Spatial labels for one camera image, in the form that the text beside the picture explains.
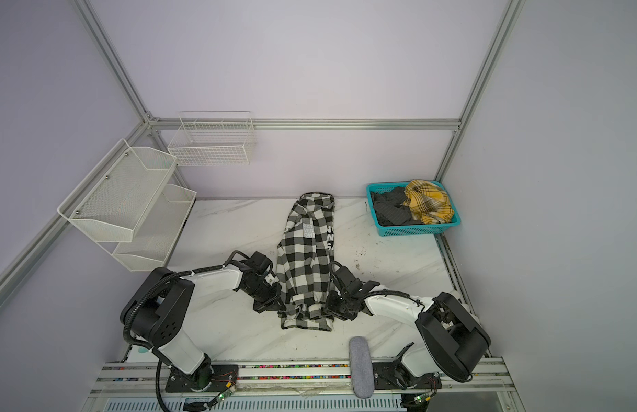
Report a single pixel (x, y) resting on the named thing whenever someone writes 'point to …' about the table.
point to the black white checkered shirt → (305, 263)
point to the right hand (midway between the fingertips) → (323, 311)
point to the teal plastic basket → (395, 230)
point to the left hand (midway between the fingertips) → (284, 310)
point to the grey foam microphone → (361, 368)
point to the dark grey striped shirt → (390, 209)
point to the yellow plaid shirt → (428, 202)
